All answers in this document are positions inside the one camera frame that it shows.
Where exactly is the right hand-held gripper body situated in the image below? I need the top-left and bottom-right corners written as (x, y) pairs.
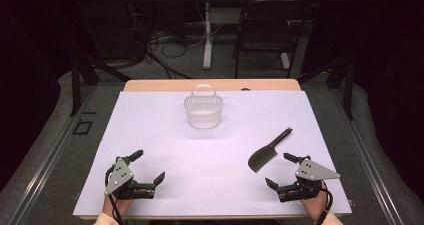
top-left (277, 155), bottom-right (342, 203)

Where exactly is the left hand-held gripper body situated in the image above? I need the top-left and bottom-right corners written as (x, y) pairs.
top-left (104, 156), bottom-right (156, 200)

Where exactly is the clear plastic basket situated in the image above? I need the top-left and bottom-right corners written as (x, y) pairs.
top-left (183, 83), bottom-right (224, 130)

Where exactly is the person's left hand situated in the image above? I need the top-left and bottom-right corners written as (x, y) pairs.
top-left (102, 195), bottom-right (134, 218)

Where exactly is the person's right hand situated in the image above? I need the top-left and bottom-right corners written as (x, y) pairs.
top-left (299, 184), bottom-right (329, 223)

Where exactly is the white table mat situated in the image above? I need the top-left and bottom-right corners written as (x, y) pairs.
top-left (73, 90), bottom-right (353, 218)

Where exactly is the wooden table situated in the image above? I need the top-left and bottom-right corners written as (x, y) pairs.
top-left (73, 78), bottom-right (353, 221)

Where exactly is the black folding chair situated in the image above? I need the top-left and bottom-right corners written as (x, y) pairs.
top-left (233, 0), bottom-right (313, 79)

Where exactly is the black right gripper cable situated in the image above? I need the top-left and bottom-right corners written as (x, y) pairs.
top-left (314, 181), bottom-right (334, 225)

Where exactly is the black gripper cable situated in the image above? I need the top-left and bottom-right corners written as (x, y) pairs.
top-left (314, 181), bottom-right (334, 225)
top-left (104, 164), bottom-right (125, 225)

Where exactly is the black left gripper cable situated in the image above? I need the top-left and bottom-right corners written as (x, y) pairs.
top-left (104, 164), bottom-right (125, 225)

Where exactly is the aluminium floor rail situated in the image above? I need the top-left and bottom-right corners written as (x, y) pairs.
top-left (6, 84), bottom-right (98, 225)
top-left (329, 88), bottom-right (405, 225)

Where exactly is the black metal stand frame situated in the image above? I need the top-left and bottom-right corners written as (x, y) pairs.
top-left (69, 48), bottom-right (132, 117)
top-left (296, 56), bottom-right (355, 121)

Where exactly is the bundle of floor cables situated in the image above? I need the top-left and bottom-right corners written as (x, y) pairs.
top-left (146, 28), bottom-right (208, 59)

